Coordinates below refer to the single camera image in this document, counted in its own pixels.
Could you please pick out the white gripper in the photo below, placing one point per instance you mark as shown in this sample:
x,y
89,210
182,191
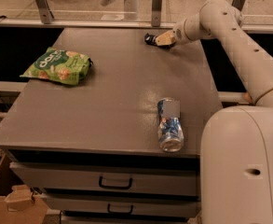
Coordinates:
x,y
180,35

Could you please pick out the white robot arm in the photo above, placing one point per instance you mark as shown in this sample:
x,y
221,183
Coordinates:
x,y
236,151

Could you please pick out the green rice chip bag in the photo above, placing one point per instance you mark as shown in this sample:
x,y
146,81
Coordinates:
x,y
59,65

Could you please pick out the crushed clear plastic bottle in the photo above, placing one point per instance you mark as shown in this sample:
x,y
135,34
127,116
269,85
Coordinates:
x,y
169,132

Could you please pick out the grey drawer cabinet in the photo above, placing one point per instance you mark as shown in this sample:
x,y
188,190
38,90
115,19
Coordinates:
x,y
61,139

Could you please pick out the brown cardboard box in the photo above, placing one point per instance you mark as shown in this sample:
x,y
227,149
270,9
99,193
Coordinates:
x,y
18,203

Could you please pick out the middle metal bracket post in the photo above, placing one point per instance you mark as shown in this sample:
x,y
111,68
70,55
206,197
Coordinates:
x,y
156,13

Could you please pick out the left metal bracket post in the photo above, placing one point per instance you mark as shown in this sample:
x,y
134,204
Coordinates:
x,y
45,14

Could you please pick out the top drawer black handle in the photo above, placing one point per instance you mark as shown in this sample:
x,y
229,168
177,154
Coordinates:
x,y
115,184

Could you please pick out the drawer black handle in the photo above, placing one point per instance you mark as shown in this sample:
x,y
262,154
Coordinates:
x,y
120,209
115,184

